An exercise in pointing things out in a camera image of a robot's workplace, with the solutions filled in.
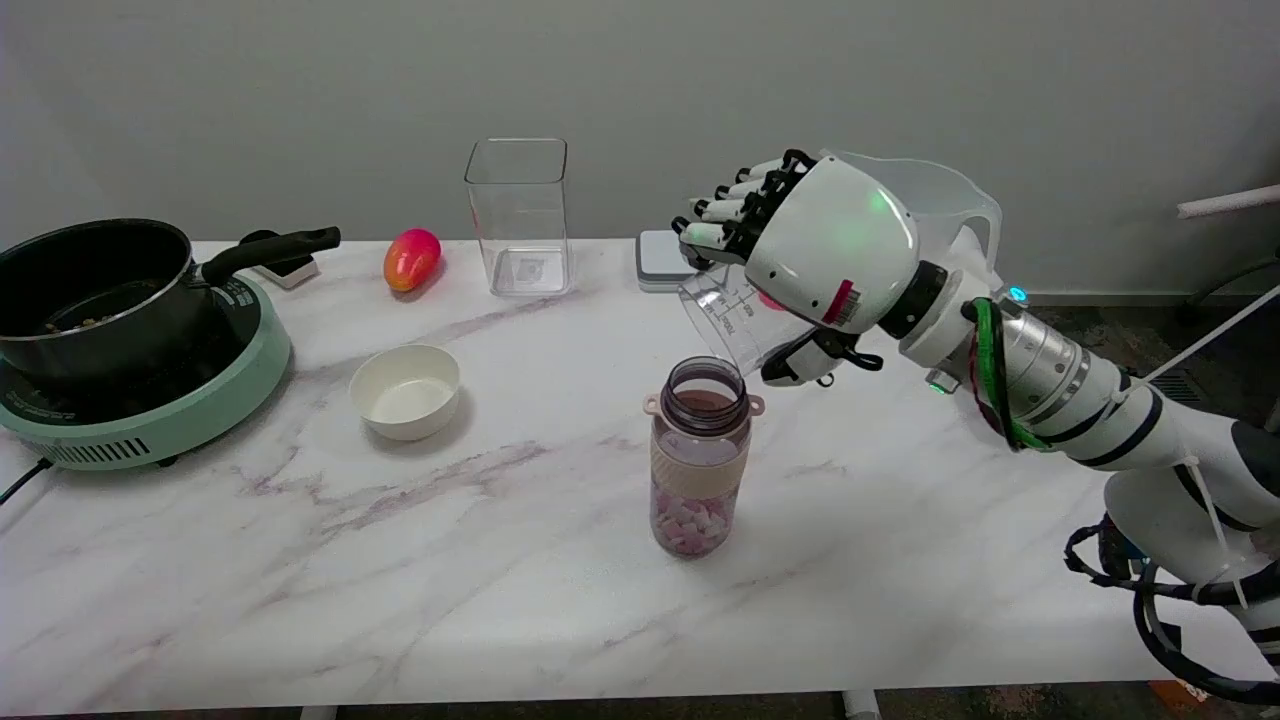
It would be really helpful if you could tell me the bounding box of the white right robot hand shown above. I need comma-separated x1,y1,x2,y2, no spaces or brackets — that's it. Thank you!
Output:
672,148,949,388

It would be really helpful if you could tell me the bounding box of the small clear measuring cup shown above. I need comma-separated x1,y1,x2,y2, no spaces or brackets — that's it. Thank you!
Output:
678,265,816,377

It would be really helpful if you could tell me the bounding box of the large clear plastic pitcher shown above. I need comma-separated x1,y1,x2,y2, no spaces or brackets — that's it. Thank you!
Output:
822,150,1003,293

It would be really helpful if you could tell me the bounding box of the grey white kitchen scale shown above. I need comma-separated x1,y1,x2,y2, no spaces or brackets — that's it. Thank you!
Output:
635,230,703,293

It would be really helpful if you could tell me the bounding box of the bottle with pink candies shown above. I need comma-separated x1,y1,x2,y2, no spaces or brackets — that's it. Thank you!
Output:
643,357,766,559

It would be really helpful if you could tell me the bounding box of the clear square container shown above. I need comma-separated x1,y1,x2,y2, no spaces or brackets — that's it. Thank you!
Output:
464,138,574,298

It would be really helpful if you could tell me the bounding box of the floor vent grille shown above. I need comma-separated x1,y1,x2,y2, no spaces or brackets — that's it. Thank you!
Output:
1135,370,1206,404

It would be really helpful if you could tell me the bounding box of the white pipe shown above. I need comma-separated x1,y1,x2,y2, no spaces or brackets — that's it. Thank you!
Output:
1177,184,1280,220

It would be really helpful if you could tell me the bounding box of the red orange mango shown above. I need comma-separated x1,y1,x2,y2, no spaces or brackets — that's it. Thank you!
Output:
384,228,442,293

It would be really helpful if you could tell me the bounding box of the white bowl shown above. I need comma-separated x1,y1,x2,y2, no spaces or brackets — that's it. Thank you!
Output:
349,344,462,442

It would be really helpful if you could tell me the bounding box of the small white black device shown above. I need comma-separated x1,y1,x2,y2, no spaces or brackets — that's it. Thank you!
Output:
240,230,321,291

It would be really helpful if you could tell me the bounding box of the green induction cooker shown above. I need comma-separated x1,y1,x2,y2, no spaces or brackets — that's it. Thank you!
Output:
0,272,292,471

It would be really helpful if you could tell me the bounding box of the black saucepan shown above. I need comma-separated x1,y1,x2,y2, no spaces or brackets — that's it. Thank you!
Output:
0,218,342,387

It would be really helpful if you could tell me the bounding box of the green cable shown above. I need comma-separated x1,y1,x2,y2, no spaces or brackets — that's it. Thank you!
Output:
962,296,1051,453

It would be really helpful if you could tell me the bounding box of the black cable bundle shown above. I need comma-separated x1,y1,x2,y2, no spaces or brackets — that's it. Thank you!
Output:
1063,515,1280,707

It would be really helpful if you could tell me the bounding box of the black power cord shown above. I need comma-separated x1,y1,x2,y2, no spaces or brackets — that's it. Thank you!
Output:
0,458,51,506

